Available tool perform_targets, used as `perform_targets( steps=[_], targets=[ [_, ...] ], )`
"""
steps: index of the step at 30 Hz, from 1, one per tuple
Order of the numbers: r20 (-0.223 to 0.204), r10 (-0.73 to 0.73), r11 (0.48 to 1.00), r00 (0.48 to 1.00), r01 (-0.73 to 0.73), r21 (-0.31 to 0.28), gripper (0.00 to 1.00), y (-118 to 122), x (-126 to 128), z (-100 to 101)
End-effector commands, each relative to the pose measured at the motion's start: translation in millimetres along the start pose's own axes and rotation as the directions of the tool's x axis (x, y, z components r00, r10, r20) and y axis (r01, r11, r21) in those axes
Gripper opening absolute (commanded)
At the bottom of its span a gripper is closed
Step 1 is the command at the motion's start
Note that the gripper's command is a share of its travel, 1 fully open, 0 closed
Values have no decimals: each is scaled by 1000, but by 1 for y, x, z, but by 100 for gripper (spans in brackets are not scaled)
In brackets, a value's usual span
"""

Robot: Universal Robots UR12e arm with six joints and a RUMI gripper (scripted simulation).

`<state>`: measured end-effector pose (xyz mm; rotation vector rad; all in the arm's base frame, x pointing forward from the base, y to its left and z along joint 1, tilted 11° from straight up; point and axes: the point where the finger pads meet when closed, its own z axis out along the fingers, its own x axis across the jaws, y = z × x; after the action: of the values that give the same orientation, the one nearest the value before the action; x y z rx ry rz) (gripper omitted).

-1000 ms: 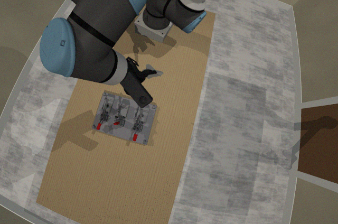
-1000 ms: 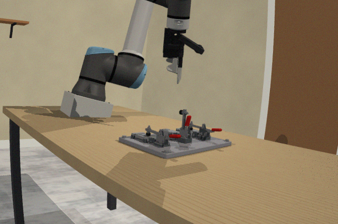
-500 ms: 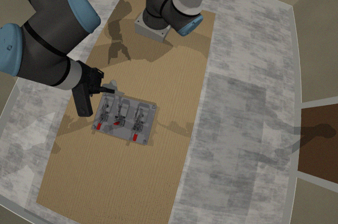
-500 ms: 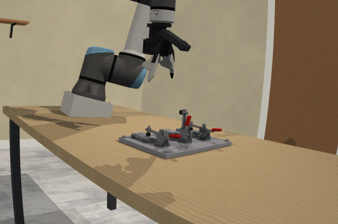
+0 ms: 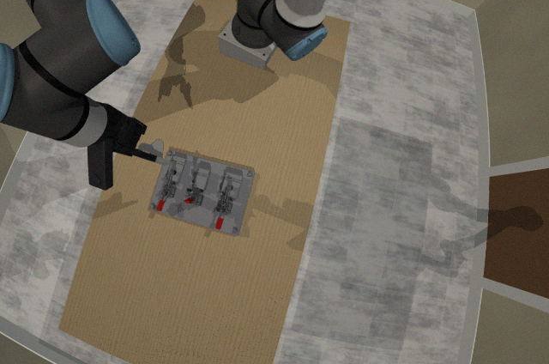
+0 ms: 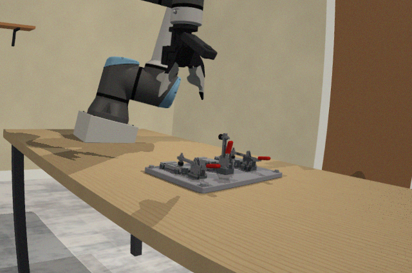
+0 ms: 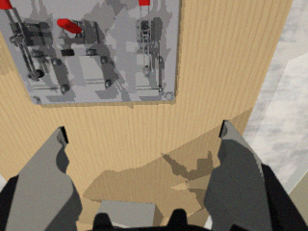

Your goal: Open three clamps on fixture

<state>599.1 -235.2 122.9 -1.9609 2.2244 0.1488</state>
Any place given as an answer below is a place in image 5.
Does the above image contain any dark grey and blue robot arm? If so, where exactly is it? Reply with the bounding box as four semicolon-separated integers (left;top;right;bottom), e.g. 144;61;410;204
0;0;328;191

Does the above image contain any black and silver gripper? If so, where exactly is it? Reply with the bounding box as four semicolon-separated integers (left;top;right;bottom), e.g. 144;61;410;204
91;101;173;166

